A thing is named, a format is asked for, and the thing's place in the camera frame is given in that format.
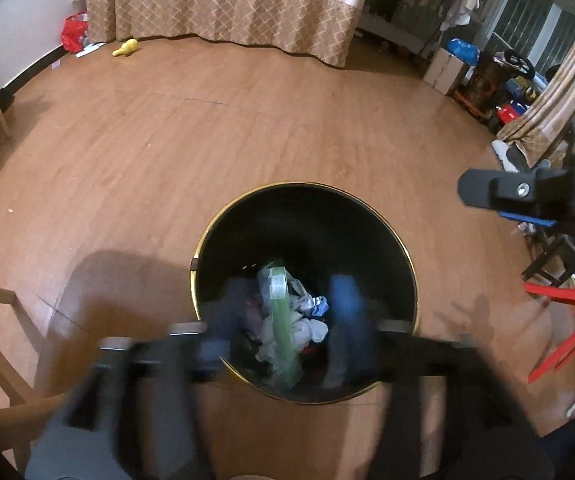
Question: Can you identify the red plastic bag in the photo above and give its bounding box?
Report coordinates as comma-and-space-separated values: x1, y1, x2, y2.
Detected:
61, 11, 89, 54

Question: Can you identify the white shoe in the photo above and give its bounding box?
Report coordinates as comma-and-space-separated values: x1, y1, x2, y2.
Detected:
491, 139, 524, 173

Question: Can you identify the window with bars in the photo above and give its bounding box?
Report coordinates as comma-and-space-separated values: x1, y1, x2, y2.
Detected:
487, 0, 575, 56

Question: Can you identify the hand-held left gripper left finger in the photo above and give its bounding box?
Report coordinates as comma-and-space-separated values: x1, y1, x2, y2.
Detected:
24, 277, 250, 480

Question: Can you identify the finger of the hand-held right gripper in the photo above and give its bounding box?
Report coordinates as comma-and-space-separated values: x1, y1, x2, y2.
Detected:
457, 164, 575, 228

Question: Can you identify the cardboard box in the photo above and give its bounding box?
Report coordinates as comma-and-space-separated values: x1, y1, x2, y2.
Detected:
422, 47, 473, 97

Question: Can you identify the crumpled white paper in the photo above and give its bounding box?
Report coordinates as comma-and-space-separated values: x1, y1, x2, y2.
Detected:
257, 292, 329, 361

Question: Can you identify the blue bag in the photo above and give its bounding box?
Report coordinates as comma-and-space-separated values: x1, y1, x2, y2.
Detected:
445, 37, 481, 67

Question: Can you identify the black toy steering wheel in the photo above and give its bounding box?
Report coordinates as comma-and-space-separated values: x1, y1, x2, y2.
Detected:
505, 50, 535, 81

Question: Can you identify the black trash bin gold rim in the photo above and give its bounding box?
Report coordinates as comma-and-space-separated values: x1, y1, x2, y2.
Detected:
188, 181, 421, 405

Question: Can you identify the black stool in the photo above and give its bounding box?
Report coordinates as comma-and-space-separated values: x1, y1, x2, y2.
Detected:
521, 232, 575, 288

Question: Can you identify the red blue toy car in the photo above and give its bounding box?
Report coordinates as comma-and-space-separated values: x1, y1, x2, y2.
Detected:
492, 77, 551, 128

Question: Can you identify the beige patterned curtain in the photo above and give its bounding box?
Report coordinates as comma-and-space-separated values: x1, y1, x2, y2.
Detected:
83, 0, 379, 68

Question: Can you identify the torn green and white carton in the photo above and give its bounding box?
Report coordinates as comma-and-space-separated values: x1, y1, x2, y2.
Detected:
256, 259, 304, 388

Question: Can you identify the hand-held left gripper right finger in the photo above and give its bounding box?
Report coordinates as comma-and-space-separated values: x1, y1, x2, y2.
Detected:
327, 272, 553, 480

